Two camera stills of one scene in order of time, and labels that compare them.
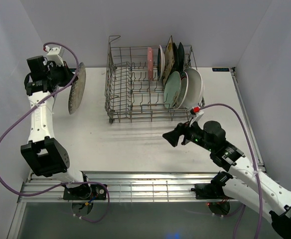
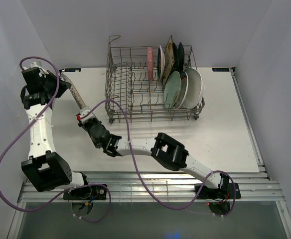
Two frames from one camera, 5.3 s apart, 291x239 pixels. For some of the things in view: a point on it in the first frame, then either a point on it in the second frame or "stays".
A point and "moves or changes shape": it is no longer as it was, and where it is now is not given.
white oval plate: x=196 y=89 stays
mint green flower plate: x=172 y=89 stays
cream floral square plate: x=168 y=59 stays
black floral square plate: x=176 y=55 stays
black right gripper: x=173 y=137 to x=84 y=125
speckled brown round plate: x=77 y=90 moves or changes shape
